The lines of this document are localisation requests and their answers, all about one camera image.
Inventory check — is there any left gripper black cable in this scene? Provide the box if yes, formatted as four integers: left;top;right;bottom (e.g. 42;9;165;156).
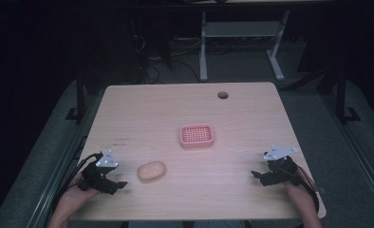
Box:
50;152;104;219

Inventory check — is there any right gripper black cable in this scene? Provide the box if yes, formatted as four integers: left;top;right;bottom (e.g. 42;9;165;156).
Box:
293;164;321;214

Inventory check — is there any white metal table frame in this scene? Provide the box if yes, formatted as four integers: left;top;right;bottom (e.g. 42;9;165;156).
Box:
198;9;291;83

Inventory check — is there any person's right hand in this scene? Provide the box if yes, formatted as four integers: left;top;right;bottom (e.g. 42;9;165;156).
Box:
283;167;318;210

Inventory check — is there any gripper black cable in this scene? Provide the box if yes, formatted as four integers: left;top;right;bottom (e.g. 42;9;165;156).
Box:
50;152;104;219
293;164;321;214

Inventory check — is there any peach oval soap bar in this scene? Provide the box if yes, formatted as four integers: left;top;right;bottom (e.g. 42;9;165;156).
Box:
137;161;167;182

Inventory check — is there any floor cables bundle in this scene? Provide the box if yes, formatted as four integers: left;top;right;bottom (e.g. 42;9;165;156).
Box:
129;32;202;85

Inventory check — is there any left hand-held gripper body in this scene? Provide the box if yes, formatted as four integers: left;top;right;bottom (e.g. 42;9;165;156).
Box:
78;149;120;196

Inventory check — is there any person's left hand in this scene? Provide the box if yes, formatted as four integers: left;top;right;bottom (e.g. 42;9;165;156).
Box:
61;172;102;213

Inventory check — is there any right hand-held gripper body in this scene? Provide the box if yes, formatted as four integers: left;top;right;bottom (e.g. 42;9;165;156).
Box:
259;144;302;187

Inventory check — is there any pink soap dish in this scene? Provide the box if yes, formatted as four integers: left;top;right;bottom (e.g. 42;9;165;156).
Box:
179;123;215;149

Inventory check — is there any black metal stand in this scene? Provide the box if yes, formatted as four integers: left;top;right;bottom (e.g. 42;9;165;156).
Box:
65;66;88;124
333;67;362;125

